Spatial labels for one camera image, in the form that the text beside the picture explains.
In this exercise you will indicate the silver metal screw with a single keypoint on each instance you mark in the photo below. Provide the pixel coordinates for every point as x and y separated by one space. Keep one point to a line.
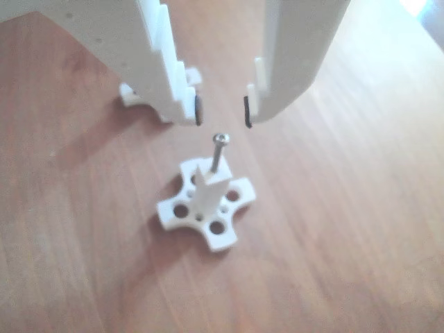
218 156

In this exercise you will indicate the white cross-base post stand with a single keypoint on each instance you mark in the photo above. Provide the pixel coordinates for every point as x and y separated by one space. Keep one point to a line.
208 194
128 95

